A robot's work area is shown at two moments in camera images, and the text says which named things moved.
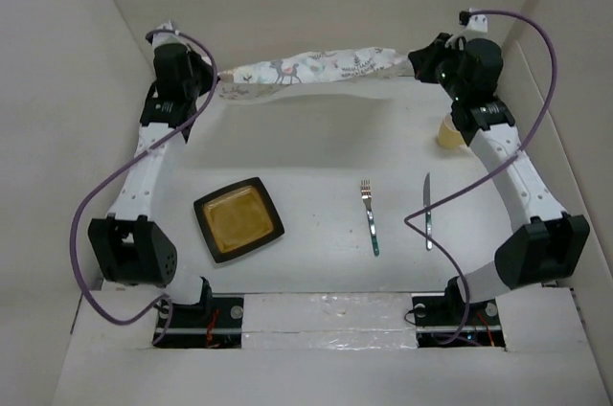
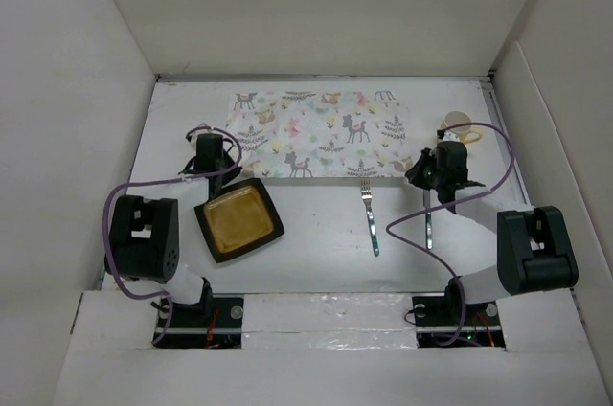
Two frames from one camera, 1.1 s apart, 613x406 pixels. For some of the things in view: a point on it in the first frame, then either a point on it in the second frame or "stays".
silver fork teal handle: (366, 192) stays
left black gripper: (208, 71) → (230, 174)
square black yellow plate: (237, 218) stays
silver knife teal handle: (428, 214) stays
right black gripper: (424, 58) → (416, 172)
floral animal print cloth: (262, 77) → (320, 134)
